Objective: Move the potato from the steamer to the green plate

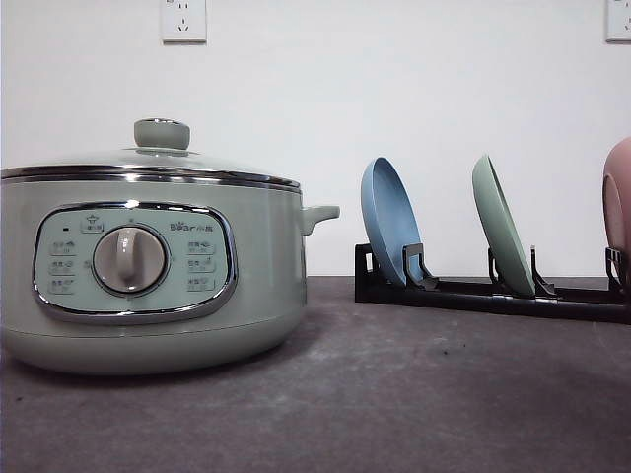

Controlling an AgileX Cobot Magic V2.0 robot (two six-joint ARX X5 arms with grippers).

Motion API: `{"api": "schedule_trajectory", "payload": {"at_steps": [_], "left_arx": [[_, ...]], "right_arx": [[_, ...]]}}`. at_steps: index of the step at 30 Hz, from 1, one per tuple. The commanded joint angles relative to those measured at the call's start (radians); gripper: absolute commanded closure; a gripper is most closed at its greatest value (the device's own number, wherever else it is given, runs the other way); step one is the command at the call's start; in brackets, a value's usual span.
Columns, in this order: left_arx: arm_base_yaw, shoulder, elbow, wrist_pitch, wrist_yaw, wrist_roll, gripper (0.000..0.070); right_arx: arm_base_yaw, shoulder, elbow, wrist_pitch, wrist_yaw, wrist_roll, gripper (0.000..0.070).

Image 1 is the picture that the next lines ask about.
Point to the blue plate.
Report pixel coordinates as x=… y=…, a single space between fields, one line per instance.
x=390 y=216

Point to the white wall socket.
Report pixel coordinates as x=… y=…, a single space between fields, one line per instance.
x=184 y=22
x=618 y=22

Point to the pink plate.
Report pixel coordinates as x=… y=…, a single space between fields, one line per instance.
x=616 y=203

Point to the green plate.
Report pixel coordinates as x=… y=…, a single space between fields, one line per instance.
x=500 y=229

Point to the glass steamer lid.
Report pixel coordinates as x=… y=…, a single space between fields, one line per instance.
x=162 y=151

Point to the black plate rack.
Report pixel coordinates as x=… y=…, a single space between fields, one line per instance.
x=611 y=302

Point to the white wall socket left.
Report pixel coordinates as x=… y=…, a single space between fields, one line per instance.
x=184 y=22

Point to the green electric steamer pot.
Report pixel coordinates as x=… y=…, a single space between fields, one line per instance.
x=152 y=271

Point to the white wall socket right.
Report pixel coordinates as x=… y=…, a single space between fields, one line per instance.
x=618 y=22

